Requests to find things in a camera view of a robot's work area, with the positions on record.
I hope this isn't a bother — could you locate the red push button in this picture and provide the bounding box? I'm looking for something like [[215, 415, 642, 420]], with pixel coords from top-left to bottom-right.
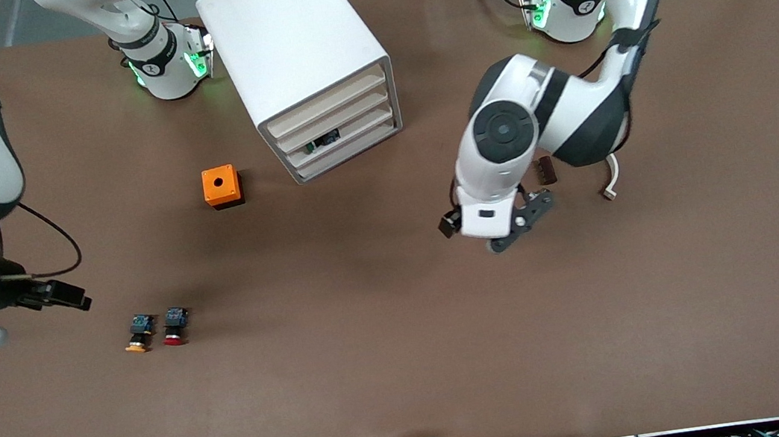
[[158, 305, 194, 348]]

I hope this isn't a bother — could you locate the white plastic drawer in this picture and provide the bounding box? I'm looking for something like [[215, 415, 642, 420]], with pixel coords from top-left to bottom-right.
[[278, 101, 401, 170], [269, 85, 397, 157], [288, 118, 405, 184], [259, 67, 395, 143]]

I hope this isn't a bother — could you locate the yellow push button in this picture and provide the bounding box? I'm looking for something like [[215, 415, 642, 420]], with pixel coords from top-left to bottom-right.
[[120, 312, 162, 356]]

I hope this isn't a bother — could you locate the green push button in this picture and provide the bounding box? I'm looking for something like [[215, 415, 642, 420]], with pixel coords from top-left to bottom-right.
[[303, 129, 343, 155]]

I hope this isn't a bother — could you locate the white drawer cabinet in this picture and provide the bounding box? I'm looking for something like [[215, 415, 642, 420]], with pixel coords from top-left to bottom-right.
[[195, 0, 409, 196]]

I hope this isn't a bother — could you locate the brown terminal block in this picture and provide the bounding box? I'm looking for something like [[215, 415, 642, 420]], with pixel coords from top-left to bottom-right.
[[536, 155, 560, 186]]

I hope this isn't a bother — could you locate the brown table cover sheet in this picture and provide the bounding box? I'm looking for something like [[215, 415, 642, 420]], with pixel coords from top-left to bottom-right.
[[0, 0, 779, 437]]

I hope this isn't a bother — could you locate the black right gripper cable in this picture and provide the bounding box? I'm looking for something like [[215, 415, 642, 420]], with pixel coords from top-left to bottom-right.
[[0, 194, 85, 286]]

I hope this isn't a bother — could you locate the white curved plastic bracket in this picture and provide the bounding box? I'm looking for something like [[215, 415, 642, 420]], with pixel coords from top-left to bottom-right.
[[596, 152, 625, 203]]

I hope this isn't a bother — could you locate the orange button enclosure box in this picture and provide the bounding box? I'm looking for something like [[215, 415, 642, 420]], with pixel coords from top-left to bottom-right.
[[200, 163, 246, 213]]

